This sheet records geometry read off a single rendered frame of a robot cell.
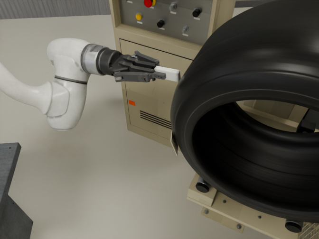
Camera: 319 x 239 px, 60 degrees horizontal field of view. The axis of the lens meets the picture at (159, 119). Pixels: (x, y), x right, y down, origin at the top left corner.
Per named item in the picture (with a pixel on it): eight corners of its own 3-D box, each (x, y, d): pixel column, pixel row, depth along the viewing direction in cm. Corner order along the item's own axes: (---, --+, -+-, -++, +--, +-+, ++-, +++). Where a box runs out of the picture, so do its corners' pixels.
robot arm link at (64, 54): (104, 45, 89) (97, 85, 90) (68, 39, 95) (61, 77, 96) (82, 36, 79) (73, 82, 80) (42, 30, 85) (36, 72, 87)
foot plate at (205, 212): (214, 179, 190) (214, 178, 188) (252, 196, 182) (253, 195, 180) (200, 214, 174) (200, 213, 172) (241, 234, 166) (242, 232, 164)
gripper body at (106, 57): (94, 59, 77) (121, 64, 73) (110, 42, 82) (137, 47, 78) (101, 80, 82) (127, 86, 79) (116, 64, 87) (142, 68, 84)
